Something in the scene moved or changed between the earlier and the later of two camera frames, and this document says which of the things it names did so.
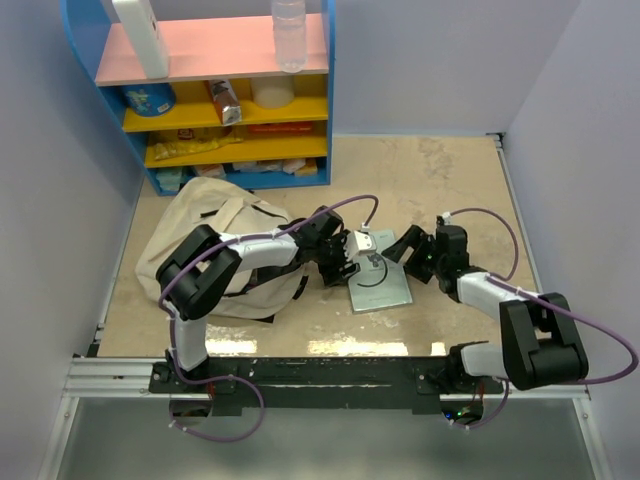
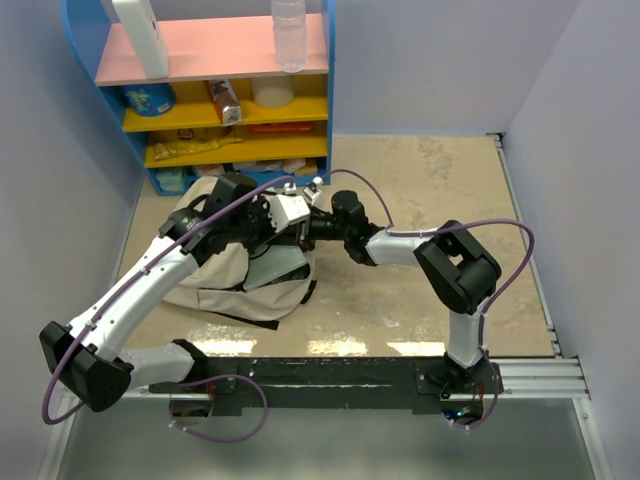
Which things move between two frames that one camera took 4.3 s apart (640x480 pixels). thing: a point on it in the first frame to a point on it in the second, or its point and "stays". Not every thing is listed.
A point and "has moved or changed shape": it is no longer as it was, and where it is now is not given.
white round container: x=273 y=92 stays
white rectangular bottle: x=141 y=23 stays
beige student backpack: x=256 y=292 has moved or changed shape
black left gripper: x=333 y=275 to x=262 y=207
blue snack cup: x=152 y=100 stays
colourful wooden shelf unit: x=225 y=109 stays
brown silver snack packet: x=226 y=101 stays
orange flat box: x=280 y=128 stays
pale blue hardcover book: x=381 y=282 to x=271 y=263
